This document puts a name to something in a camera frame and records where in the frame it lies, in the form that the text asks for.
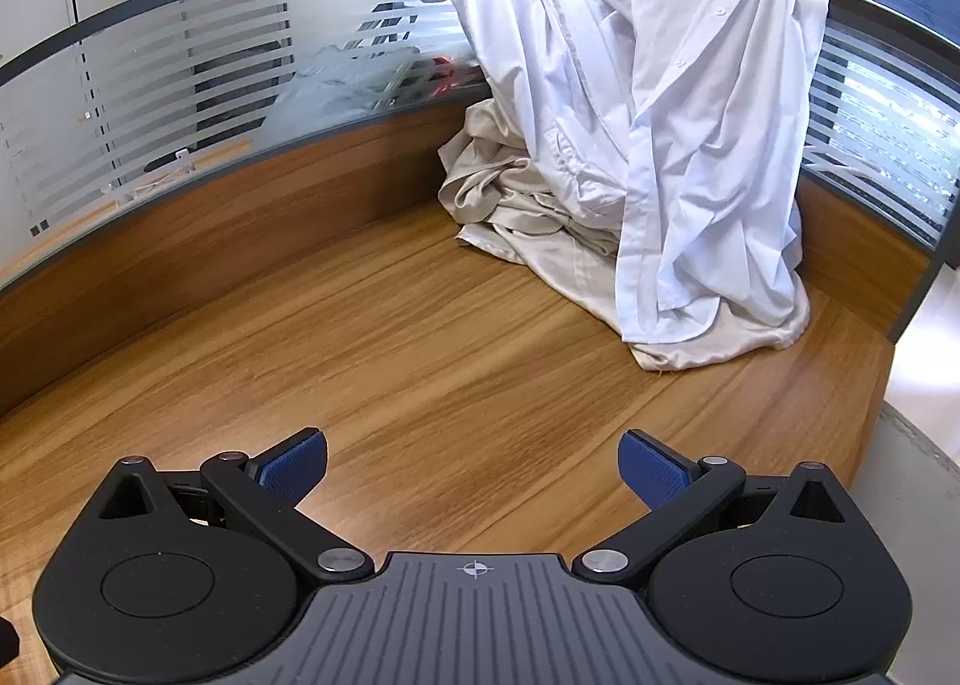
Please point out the crumpled white shirt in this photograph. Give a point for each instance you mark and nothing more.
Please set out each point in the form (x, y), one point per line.
(525, 54)

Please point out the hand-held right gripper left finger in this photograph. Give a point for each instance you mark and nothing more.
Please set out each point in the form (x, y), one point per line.
(296, 469)

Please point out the beige crumpled garment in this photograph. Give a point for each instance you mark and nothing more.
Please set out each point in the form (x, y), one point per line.
(517, 205)

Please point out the frosted striped glass partition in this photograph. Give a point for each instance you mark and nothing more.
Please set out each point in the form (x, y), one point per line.
(877, 130)
(150, 92)

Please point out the translucent plastic bag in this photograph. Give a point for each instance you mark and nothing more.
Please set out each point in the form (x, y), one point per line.
(337, 85)

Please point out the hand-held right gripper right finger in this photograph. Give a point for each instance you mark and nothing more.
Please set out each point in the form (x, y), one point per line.
(652, 473)

